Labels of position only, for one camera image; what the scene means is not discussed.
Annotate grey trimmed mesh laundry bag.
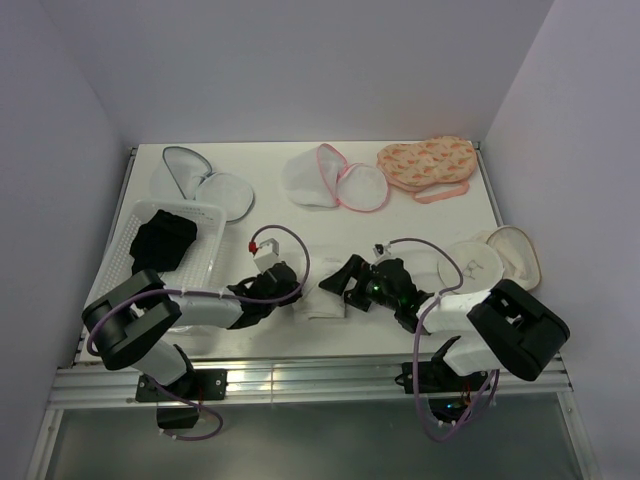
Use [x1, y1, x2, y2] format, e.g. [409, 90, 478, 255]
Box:
[149, 146, 255, 223]

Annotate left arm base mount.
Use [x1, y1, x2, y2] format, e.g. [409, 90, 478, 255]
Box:
[134, 369, 227, 436]

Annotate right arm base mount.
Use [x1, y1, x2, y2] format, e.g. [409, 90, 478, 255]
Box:
[394, 360, 499, 426]

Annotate black garment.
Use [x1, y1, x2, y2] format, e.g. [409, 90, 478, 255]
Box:
[129, 209, 197, 274]

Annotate pink trimmed mesh laundry bag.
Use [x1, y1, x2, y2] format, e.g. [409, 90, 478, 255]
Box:
[281, 143, 390, 213]

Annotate aluminium frame rail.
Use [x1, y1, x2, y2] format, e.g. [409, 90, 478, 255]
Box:
[49, 352, 574, 409]

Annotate peach floral bra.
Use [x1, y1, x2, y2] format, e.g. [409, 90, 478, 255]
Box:
[376, 135, 478, 204]

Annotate white plastic basket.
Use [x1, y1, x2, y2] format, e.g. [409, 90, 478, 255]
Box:
[82, 199, 229, 336]

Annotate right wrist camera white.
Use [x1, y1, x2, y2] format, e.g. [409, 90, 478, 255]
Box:
[373, 243, 393, 263]

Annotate beige trimmed mesh laundry bag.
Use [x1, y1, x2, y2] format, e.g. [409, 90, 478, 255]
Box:
[437, 224, 543, 296]

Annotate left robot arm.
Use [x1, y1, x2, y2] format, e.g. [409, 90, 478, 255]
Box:
[82, 262, 306, 399]

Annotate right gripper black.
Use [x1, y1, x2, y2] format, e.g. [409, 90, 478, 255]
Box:
[319, 253, 399, 311]

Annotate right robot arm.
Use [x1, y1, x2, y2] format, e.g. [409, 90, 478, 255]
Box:
[319, 255, 570, 390]

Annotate white bra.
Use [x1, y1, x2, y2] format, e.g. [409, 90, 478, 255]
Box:
[293, 248, 346, 322]

